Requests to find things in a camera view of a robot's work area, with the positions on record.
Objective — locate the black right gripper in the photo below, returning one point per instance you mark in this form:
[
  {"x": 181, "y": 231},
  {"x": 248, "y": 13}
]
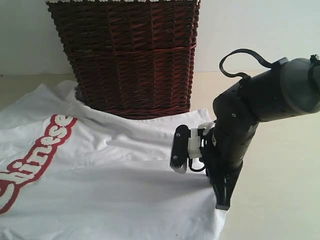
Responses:
[{"x": 223, "y": 175}]

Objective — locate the white t-shirt red print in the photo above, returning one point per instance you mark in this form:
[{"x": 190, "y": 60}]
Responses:
[{"x": 69, "y": 172}]

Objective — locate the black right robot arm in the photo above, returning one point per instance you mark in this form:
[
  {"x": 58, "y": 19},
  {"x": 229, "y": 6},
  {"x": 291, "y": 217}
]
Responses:
[{"x": 289, "y": 88}]

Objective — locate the dark red wicker basket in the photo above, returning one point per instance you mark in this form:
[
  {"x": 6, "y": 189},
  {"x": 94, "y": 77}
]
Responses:
[{"x": 131, "y": 58}]

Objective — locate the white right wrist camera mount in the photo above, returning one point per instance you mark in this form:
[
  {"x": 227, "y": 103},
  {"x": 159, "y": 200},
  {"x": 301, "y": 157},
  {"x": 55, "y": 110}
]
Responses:
[{"x": 195, "y": 139}]

